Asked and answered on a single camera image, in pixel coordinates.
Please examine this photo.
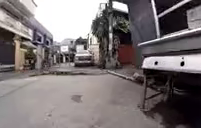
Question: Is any grey concrete road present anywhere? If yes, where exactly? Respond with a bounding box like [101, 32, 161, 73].
[0, 64, 201, 128]

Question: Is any red gate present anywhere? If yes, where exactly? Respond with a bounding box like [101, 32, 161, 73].
[117, 44, 136, 65]

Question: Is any group of buildings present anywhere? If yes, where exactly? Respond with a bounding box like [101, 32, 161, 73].
[51, 36, 91, 64]

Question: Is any concrete kerb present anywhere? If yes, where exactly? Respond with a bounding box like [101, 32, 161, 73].
[106, 69, 146, 83]

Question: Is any tree with hanging vines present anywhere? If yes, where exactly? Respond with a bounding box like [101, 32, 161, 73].
[91, 9, 131, 69]

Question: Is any white vehicle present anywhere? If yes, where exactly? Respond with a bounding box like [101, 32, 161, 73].
[73, 49, 95, 68]

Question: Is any grey truck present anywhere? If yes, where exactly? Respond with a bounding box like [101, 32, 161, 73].
[122, 0, 201, 114]

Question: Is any beige wall with pillar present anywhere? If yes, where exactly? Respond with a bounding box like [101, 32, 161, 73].
[12, 34, 29, 72]

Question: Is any utility pole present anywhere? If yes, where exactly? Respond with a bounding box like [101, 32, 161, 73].
[107, 0, 115, 69]

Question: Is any building with grey pillar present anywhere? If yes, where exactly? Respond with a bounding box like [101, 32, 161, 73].
[29, 18, 55, 71]

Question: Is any dark building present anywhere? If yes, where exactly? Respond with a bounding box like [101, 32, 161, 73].
[97, 1, 133, 66]

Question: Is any beige multi-storey building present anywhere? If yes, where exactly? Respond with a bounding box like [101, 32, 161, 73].
[0, 0, 39, 73]

